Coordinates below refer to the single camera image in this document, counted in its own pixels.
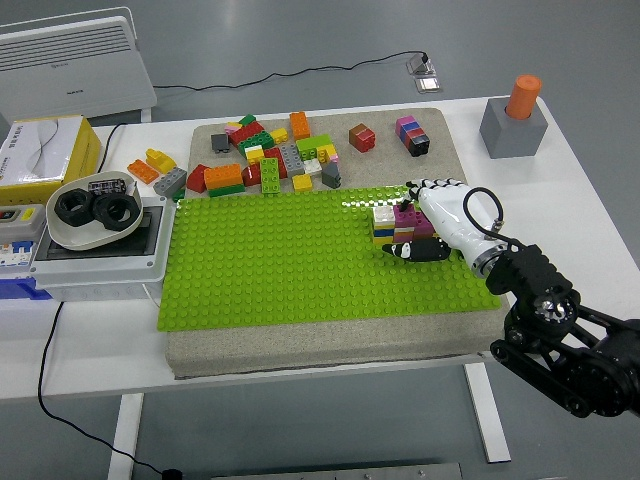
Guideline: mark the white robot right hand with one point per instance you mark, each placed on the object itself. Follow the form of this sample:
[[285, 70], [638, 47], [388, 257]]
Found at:
[[455, 215]]

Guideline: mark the brown square toy brick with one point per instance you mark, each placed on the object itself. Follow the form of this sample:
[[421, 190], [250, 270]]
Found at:
[[357, 132]]

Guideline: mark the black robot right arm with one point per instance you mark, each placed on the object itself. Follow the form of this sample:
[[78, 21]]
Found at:
[[530, 272]]

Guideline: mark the white square toy brick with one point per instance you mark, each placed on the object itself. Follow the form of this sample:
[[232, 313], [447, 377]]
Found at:
[[312, 167], [384, 215]]

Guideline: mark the thin blue toy brick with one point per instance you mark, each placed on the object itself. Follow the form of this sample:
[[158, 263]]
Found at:
[[384, 232]]

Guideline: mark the thin yellow toy brick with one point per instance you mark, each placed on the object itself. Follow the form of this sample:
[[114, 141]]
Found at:
[[384, 240]]

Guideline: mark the black square toy brick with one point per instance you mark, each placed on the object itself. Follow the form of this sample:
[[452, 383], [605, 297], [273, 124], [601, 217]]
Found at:
[[420, 145]]

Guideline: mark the blue square toy brick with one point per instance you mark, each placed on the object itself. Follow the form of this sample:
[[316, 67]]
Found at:
[[413, 132]]

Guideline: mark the small pink toy brick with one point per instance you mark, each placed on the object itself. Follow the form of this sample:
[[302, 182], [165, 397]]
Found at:
[[230, 130], [333, 159]]

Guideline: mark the yellow square toy brick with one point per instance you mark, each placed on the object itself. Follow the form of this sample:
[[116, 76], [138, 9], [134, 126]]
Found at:
[[279, 135], [302, 183], [327, 150]]

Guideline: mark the lime green toy brick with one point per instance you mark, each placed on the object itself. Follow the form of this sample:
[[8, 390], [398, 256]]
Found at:
[[311, 145]]

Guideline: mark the green studded baseplate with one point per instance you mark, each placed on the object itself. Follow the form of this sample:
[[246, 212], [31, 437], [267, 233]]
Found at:
[[300, 260]]

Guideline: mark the light grey toy brick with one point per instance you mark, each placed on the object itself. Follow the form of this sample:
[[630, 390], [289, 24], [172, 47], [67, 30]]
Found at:
[[291, 159], [170, 181]]

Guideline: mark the long green toy brick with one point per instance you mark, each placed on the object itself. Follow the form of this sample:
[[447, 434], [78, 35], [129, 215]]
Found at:
[[270, 175], [252, 143]]

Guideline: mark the yellow and white toy brick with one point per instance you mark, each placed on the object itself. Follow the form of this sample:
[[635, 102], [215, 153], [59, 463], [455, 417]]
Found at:
[[255, 154]]

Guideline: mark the large red toy brick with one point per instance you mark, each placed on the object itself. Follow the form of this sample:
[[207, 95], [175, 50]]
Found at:
[[247, 133]]

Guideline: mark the small green toy brick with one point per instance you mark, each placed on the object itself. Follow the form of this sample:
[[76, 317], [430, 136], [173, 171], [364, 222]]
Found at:
[[246, 120], [178, 195]]

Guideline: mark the thin green toy brick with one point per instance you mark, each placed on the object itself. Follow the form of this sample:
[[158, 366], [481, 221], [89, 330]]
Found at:
[[226, 190]]

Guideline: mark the wide orange toy brick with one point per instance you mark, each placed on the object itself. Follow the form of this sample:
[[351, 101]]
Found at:
[[223, 176]]

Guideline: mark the small yellow toy brick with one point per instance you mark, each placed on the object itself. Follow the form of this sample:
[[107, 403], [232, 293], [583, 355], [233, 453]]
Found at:
[[234, 124]]

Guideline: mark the dark grey toy brick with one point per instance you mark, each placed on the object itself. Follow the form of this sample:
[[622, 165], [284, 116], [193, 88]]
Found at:
[[220, 143]]

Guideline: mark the red sloped toy brick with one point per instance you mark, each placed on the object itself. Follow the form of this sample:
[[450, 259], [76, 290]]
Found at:
[[197, 179]]

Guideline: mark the yellow sloped toy brick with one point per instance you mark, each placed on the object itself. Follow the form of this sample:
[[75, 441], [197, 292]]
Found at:
[[160, 160]]

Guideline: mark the grey cube block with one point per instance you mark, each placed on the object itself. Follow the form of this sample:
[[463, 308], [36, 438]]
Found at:
[[510, 140]]

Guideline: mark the dark grey sloped brick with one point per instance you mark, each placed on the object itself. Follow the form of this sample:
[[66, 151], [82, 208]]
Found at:
[[331, 175]]

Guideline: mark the closed metal floor socket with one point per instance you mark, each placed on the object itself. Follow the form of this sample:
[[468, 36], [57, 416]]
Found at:
[[429, 84]]

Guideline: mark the orange cylinder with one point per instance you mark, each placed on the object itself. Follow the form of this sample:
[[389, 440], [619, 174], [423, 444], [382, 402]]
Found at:
[[522, 95]]

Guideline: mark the open metal floor socket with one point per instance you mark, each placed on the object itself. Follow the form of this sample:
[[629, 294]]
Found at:
[[421, 66]]

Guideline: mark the grey-brown foam mat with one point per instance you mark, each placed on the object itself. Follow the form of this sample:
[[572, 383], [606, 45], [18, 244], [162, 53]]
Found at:
[[325, 350]]

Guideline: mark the white table leg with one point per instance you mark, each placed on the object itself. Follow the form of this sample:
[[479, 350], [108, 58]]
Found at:
[[125, 435], [487, 415]]

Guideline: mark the black terminal block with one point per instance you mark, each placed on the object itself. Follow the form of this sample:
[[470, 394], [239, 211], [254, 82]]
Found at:
[[107, 186]]

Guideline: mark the large black hex nut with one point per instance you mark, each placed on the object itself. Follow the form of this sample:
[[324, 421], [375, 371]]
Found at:
[[60, 213], [100, 216]]

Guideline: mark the grey electrical junction box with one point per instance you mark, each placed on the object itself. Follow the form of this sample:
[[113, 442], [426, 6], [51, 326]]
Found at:
[[100, 275]]

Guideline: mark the white plastic bowl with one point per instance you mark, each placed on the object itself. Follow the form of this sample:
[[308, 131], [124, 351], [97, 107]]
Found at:
[[75, 242]]

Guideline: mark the white panel heater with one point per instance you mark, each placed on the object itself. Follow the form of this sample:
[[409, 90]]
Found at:
[[75, 65]]

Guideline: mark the yellow and white carton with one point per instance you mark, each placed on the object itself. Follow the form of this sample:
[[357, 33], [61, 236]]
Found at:
[[40, 150]]

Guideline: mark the grey circuit breaker unit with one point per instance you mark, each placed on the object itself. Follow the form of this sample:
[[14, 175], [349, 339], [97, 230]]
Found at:
[[20, 232]]

